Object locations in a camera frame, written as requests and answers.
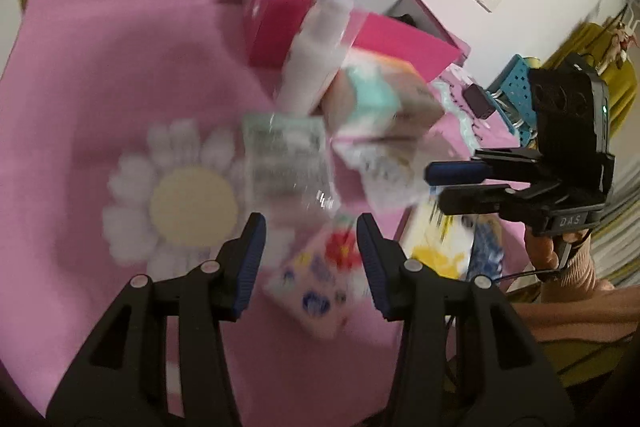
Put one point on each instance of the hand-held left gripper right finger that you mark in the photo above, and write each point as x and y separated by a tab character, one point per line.
372	257

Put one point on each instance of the white crinkled packet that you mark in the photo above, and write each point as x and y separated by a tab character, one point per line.
390	177

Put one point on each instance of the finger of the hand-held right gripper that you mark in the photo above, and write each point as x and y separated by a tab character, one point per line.
470	201
450	172

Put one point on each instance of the floral printed tissue pack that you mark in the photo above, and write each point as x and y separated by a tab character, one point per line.
315	292

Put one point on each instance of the white pump bottle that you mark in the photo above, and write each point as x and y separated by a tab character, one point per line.
315	52

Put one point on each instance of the yellow and white pack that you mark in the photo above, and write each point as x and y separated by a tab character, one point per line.
435	247

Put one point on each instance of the blue perforated basket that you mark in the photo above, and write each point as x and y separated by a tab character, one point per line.
517	82

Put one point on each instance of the clear green-white packet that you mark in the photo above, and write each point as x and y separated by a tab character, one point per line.
285	162

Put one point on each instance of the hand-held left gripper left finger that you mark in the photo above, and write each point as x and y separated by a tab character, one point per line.
252	257

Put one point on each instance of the person's right hand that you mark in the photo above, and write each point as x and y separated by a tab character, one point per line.
544	252

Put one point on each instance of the yellow chair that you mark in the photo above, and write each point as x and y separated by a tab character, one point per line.
620	92

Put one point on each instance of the olive green clothing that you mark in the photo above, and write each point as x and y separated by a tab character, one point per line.
585	362

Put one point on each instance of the small white figurine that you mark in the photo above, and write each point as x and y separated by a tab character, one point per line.
620	39

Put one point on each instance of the pastel soft tissue pack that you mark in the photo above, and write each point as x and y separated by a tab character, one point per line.
380	97

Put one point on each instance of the black power adapter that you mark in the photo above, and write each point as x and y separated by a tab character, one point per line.
477	101

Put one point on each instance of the white layered stack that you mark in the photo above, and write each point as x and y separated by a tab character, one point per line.
620	217

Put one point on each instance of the pink daisy blanket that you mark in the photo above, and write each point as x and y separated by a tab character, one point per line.
100	57

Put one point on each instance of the pink cardboard box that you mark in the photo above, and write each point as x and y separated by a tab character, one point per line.
270	27

